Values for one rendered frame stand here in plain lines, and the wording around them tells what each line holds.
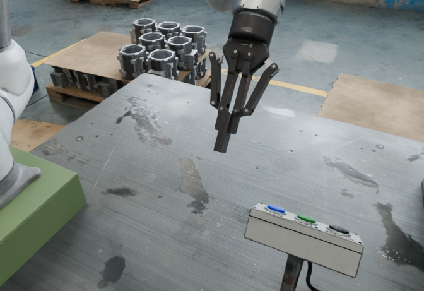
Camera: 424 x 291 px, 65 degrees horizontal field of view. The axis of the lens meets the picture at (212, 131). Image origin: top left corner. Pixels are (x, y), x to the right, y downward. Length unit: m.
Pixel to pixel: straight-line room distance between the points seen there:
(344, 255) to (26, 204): 0.68
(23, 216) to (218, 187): 0.49
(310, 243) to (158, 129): 0.78
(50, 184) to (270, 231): 0.57
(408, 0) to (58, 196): 5.48
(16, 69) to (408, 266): 1.02
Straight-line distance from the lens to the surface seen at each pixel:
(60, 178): 0.91
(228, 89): 0.58
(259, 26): 0.58
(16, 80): 0.94
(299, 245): 0.54
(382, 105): 2.84
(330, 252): 0.54
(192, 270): 0.81
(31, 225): 0.88
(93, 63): 2.84
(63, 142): 1.22
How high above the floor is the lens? 1.50
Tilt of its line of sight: 37 degrees down
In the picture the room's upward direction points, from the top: straight up
